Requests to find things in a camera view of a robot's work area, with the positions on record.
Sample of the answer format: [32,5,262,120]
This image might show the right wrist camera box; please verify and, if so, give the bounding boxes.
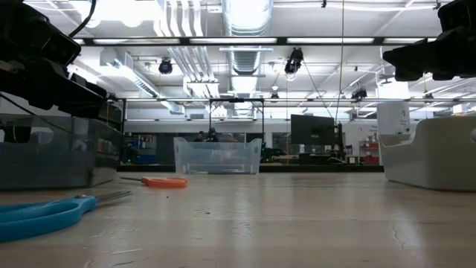
[437,0,476,34]

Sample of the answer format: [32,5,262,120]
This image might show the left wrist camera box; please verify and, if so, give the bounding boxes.
[41,31,82,67]

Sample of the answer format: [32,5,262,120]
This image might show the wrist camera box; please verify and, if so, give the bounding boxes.
[41,31,82,67]
[437,0,476,34]

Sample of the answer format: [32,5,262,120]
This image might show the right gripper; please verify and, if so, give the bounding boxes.
[382,25,476,83]

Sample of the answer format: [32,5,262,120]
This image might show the clear plastic bin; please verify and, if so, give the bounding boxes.
[173,136,263,176]

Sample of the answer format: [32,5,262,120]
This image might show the dark smoky plastic bin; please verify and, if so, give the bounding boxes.
[0,114,124,191]

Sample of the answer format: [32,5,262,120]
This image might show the orange-handled scissors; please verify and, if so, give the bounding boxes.
[119,175,190,189]

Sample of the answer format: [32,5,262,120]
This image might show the red storage shelf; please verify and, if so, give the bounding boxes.
[358,140,381,165]

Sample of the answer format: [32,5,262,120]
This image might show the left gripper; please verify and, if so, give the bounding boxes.
[0,55,109,121]

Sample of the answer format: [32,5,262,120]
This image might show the black monitor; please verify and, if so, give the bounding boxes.
[290,113,336,147]

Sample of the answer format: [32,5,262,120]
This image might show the blue-handled scissors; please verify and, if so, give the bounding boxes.
[0,190,133,243]

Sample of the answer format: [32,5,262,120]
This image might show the light grey plastic bin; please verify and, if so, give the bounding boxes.
[379,115,476,192]

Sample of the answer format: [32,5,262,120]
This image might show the blue cabinet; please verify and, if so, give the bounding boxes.
[124,134,158,165]

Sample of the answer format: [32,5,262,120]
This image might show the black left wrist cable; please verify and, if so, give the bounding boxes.
[67,0,97,39]

